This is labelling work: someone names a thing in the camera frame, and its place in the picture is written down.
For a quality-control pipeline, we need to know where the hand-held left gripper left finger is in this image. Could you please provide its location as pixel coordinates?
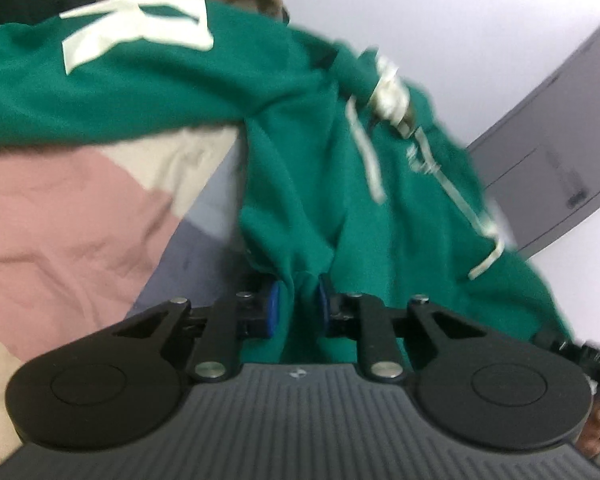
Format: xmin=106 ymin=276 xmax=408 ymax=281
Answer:
xmin=112 ymin=280 xmax=283 ymax=384

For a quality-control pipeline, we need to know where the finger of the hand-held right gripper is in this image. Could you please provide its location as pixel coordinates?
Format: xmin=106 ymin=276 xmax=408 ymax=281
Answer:
xmin=534 ymin=331 xmax=584 ymax=362

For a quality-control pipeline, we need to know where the grey door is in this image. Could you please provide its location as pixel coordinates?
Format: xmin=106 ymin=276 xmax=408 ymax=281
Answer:
xmin=466 ymin=20 xmax=600 ymax=262

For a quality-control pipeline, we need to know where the green sweatshirt with white print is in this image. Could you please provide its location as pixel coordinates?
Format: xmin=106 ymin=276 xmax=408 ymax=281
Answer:
xmin=0 ymin=0 xmax=577 ymax=367

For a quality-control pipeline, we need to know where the checkered bed blanket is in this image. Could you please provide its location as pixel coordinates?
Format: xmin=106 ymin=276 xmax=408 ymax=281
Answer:
xmin=0 ymin=17 xmax=262 ymax=461

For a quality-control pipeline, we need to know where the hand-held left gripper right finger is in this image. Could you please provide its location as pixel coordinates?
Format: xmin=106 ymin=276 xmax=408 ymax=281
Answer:
xmin=316 ymin=274 xmax=487 ymax=384

